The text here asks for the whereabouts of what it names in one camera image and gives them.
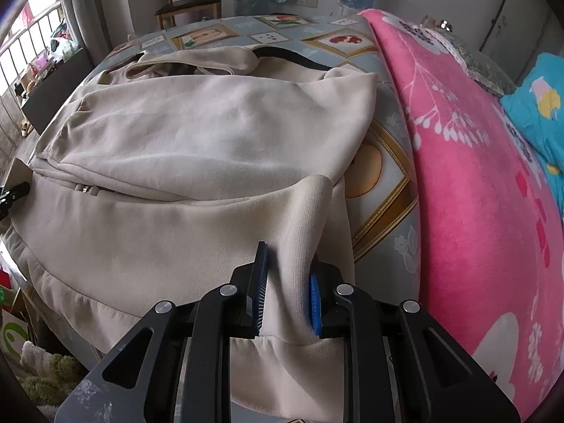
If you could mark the white wardrobe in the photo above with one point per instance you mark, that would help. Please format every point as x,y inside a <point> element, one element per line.
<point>515,17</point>

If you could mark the fluffy green white garment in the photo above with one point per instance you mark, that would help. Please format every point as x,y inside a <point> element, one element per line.
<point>53,374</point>

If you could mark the pile of household clutter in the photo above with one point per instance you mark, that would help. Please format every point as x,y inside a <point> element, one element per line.
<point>53,48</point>

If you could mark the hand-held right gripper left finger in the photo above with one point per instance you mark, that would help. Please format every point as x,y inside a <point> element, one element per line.
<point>260,286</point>

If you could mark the dark cabinet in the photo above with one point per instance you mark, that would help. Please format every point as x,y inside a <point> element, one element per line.
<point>57,88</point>

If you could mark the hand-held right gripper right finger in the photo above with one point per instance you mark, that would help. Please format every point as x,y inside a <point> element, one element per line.
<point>315,304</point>

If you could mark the patterned table cover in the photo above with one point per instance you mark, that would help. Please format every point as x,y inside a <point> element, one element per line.
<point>387,176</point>

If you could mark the beige zip jacket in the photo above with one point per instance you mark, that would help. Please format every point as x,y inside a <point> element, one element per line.
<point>198,150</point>

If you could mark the window railing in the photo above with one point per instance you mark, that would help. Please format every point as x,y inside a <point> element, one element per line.
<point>17,61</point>

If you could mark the grey curtain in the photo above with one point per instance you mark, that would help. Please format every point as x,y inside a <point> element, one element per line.
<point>97,9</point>

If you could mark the white water dispenser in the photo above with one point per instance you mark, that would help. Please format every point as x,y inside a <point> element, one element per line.
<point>347,9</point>

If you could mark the blue cartoon print pillow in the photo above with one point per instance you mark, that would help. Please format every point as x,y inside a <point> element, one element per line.
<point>542,110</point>

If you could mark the white bag with green logo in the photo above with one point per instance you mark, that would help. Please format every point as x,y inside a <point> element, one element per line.
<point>15,330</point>

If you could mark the pink printed blanket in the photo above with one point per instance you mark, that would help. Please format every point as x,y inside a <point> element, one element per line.
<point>476,207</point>

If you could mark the wall socket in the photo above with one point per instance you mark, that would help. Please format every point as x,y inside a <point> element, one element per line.
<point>307,2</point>

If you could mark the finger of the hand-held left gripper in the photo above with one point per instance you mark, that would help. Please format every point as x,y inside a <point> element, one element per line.
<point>17,191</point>

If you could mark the red box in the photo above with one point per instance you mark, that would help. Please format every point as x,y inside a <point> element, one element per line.
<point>5,278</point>

